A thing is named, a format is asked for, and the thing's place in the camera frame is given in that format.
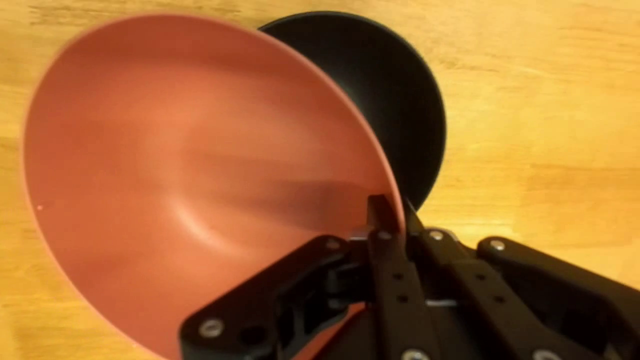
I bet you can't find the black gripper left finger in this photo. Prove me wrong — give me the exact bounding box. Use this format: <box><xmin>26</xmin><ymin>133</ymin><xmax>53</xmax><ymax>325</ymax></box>
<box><xmin>175</xmin><ymin>192</ymin><xmax>444</xmax><ymax>360</ymax></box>

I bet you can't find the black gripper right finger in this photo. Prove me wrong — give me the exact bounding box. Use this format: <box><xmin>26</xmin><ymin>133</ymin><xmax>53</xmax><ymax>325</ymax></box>
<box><xmin>402</xmin><ymin>201</ymin><xmax>640</xmax><ymax>360</ymax></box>

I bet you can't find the pink plastic bowl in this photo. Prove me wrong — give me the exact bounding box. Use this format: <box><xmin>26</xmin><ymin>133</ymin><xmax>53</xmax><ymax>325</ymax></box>
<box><xmin>20</xmin><ymin>13</ymin><xmax>407</xmax><ymax>360</ymax></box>

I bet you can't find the black plastic bowl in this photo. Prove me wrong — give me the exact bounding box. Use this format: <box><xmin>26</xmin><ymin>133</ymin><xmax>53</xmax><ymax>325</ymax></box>
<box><xmin>258</xmin><ymin>9</ymin><xmax>449</xmax><ymax>212</ymax></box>

